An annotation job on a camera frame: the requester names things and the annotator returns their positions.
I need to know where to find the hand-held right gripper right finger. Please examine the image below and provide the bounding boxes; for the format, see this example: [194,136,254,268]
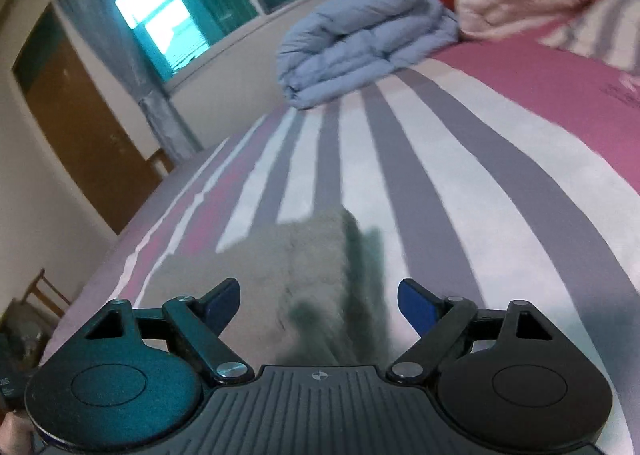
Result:
[389,278,557,382]

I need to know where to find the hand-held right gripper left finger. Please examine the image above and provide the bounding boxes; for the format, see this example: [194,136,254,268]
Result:
[84,278,253,384]

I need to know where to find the grey pants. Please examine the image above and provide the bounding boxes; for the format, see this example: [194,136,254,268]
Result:
[135,208,391,367]

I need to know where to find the striped pink grey bed sheet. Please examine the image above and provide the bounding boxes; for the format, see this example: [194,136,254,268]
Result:
[37,0,640,455]

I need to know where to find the wooden chair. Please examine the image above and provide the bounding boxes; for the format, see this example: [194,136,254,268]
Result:
[0,267,73,338]

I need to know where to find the grey curtain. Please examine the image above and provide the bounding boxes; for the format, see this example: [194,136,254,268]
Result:
[37,0,202,162]

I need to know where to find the brown wooden door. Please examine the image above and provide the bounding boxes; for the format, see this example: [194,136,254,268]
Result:
[12,2,163,236]

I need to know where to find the folded blue duvet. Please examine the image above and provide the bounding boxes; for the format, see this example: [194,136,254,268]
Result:
[276,0,460,110]

